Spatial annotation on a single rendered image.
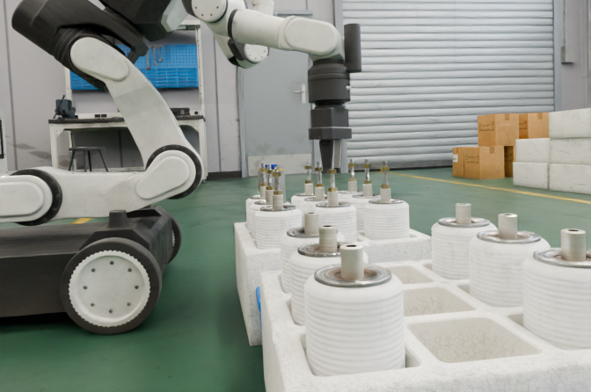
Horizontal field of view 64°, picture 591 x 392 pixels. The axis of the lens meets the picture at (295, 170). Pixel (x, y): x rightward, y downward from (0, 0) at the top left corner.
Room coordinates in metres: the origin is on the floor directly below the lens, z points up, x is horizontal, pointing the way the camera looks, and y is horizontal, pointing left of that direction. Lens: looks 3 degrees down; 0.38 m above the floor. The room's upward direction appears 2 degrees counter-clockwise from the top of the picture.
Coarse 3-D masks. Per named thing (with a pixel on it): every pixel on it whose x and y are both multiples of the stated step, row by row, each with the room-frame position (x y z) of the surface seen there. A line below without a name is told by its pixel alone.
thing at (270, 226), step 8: (296, 208) 0.97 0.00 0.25; (256, 216) 0.96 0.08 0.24; (264, 216) 0.93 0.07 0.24; (272, 216) 0.93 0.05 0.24; (280, 216) 0.93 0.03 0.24; (288, 216) 0.93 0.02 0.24; (296, 216) 0.94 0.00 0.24; (256, 224) 0.96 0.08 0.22; (264, 224) 0.93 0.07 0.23; (272, 224) 0.93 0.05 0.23; (280, 224) 0.93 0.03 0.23; (288, 224) 0.93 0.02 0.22; (296, 224) 0.94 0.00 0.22; (256, 232) 0.96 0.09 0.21; (264, 232) 0.94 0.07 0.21; (272, 232) 0.93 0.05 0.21; (280, 232) 0.93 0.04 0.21; (264, 240) 0.93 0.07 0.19; (272, 240) 0.93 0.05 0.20; (264, 248) 0.93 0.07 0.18; (272, 248) 0.93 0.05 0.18; (280, 248) 0.92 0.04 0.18
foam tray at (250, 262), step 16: (240, 224) 1.23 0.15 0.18; (240, 240) 1.03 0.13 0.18; (256, 240) 1.01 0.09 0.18; (368, 240) 0.96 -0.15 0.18; (384, 240) 0.96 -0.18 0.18; (400, 240) 0.95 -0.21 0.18; (416, 240) 0.95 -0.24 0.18; (240, 256) 1.04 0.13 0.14; (256, 256) 0.89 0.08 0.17; (272, 256) 0.89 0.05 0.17; (368, 256) 0.93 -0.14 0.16; (384, 256) 0.93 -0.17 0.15; (400, 256) 0.94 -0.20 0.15; (416, 256) 0.95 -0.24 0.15; (432, 256) 0.95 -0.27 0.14; (240, 272) 1.07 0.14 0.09; (256, 272) 0.89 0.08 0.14; (240, 288) 1.10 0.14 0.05; (256, 304) 0.89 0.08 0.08; (256, 320) 0.89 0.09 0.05; (256, 336) 0.89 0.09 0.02
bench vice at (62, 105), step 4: (64, 96) 4.82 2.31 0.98; (56, 100) 4.93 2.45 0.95; (60, 100) 4.93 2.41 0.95; (64, 100) 4.94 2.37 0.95; (68, 100) 4.98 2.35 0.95; (56, 104) 4.93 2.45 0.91; (60, 104) 4.82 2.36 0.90; (64, 104) 4.94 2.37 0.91; (68, 104) 4.97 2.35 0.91; (56, 108) 4.93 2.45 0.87; (60, 108) 4.93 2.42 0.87; (64, 108) 4.94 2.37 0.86; (68, 108) 4.97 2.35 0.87; (72, 108) 5.13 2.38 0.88; (56, 112) 4.81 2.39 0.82; (60, 112) 4.84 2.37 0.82; (64, 112) 4.93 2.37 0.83; (68, 112) 4.96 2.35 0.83; (72, 112) 5.10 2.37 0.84; (64, 116) 5.04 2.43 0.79; (68, 116) 5.04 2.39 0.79; (72, 116) 5.04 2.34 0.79
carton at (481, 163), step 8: (464, 152) 4.62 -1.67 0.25; (472, 152) 4.47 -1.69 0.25; (480, 152) 4.34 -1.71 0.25; (488, 152) 4.35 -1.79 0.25; (496, 152) 4.36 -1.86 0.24; (464, 160) 4.63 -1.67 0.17; (472, 160) 4.48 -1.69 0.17; (480, 160) 4.34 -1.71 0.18; (488, 160) 4.35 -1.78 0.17; (496, 160) 4.36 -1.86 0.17; (464, 168) 4.63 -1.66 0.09; (472, 168) 4.48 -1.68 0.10; (480, 168) 4.34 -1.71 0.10; (488, 168) 4.35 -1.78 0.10; (496, 168) 4.36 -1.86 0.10; (472, 176) 4.48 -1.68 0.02; (480, 176) 4.34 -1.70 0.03; (488, 176) 4.35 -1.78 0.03; (496, 176) 4.36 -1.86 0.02; (504, 176) 4.37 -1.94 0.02
